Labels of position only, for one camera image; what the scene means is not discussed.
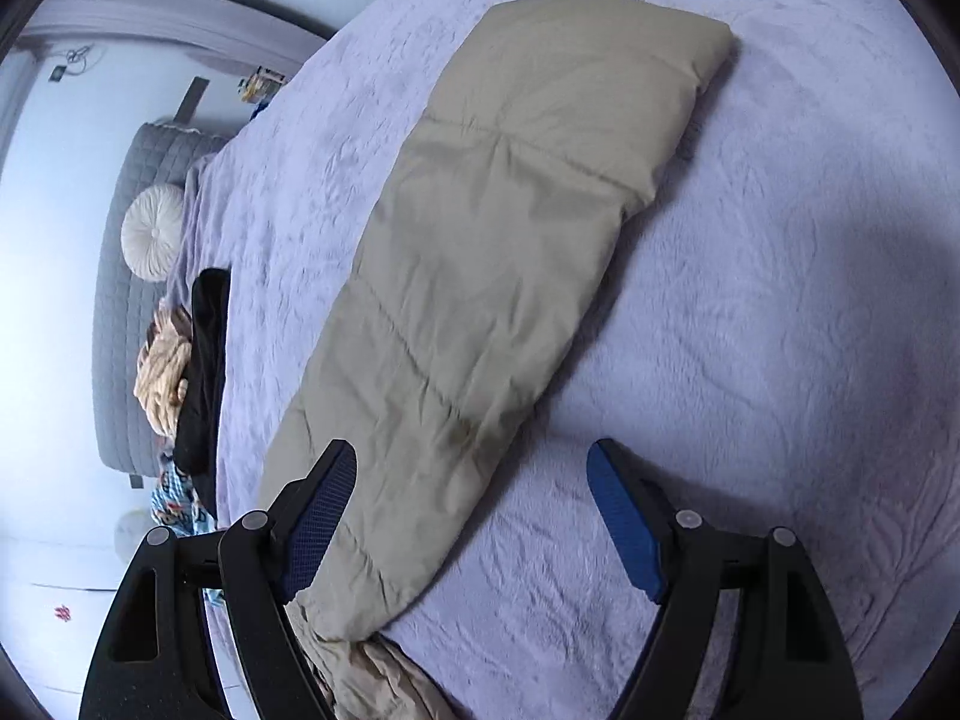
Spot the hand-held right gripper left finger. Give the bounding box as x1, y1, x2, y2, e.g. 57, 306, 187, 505
79, 439, 357, 720

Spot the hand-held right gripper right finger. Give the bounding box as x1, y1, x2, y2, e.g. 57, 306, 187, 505
586, 439, 875, 720

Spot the beige puffer jacket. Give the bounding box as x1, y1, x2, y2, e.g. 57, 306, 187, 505
256, 0, 734, 720

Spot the blue cartoon print pajamas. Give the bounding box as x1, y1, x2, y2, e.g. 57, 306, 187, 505
148, 457, 226, 605

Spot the black folded garment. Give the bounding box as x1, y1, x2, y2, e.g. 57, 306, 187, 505
174, 268, 232, 475

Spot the beige striped knit garment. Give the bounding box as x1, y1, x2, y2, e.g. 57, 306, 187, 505
133, 307, 196, 436

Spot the purple plush blanket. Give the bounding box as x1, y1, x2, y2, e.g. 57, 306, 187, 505
161, 0, 960, 720

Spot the grey quilted headboard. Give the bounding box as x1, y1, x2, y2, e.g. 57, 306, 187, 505
91, 120, 233, 485

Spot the round white pleated cushion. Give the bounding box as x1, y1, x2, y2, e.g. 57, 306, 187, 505
121, 184, 185, 282

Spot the colourful bedside clutter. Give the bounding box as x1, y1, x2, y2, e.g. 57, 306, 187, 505
238, 67, 287, 102

